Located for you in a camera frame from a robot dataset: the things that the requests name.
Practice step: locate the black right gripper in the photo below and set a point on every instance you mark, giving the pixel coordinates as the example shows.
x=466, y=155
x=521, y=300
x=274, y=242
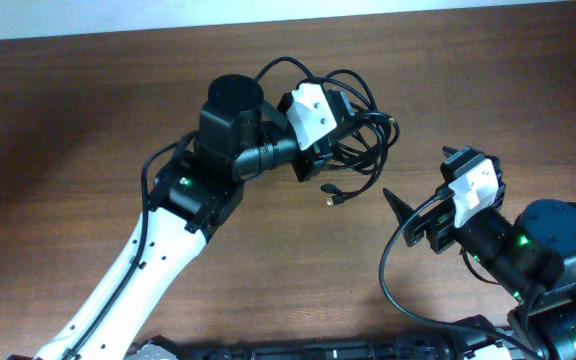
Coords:
x=428, y=230

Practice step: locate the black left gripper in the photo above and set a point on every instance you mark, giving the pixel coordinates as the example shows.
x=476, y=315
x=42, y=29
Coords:
x=311, y=160

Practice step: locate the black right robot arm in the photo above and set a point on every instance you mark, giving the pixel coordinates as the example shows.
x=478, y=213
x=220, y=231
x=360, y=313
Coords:
x=532, y=258

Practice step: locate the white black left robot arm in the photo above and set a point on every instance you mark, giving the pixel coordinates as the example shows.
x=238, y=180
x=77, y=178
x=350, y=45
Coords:
x=240, y=134

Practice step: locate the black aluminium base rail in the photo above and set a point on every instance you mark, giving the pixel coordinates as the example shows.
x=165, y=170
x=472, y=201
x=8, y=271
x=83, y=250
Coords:
x=431, y=344

